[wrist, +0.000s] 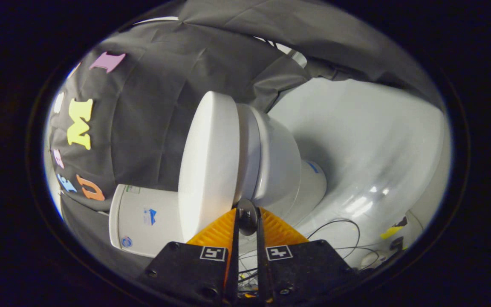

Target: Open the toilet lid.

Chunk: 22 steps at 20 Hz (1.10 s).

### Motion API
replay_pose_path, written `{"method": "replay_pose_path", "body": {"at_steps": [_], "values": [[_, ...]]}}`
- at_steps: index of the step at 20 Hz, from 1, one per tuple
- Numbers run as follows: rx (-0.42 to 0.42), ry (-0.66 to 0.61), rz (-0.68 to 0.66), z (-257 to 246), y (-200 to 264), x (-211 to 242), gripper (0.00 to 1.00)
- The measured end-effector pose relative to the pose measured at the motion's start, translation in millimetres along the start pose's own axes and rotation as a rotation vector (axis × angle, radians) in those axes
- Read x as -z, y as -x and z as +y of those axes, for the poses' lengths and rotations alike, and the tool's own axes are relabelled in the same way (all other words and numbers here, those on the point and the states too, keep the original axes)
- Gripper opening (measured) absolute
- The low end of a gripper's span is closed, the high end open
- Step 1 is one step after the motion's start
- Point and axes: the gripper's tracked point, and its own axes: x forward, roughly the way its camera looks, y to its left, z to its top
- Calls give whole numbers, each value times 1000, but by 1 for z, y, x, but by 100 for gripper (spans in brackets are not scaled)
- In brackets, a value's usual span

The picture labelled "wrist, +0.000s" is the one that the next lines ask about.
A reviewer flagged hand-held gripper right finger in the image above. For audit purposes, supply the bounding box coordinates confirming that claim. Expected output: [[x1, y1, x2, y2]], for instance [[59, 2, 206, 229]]
[[254, 208, 357, 304]]

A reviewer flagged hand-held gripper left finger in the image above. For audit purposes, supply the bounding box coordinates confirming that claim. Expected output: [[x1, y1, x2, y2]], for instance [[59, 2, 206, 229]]
[[137, 208, 241, 305]]

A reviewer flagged black lid pull tab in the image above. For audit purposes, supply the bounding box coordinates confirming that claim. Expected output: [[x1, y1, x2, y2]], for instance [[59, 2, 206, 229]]
[[237, 198, 259, 236]]

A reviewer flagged white toilet lid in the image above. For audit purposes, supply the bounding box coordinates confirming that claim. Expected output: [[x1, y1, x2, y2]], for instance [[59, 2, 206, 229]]
[[178, 91, 241, 243]]

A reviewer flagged white toilet tank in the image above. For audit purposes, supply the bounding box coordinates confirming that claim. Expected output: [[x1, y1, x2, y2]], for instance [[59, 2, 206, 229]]
[[120, 185, 186, 258]]

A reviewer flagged white toilet bowl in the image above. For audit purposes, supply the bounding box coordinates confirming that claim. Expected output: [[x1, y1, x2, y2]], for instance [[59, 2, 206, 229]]
[[250, 107, 327, 227]]

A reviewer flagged white toilet seat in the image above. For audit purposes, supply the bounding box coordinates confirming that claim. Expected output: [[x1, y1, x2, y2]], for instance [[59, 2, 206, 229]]
[[234, 104, 262, 203]]

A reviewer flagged white tank cover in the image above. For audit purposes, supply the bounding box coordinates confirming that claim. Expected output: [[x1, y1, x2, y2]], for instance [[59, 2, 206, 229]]
[[109, 184, 127, 253]]

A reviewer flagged yellow tape piece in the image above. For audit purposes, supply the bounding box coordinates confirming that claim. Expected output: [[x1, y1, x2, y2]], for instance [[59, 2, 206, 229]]
[[380, 225, 404, 240]]

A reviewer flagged black backdrop cloth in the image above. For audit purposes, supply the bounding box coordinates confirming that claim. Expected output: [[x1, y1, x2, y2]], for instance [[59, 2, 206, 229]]
[[47, 0, 444, 265]]

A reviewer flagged thin black cable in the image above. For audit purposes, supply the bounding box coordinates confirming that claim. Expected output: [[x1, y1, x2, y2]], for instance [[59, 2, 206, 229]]
[[307, 218, 399, 273]]

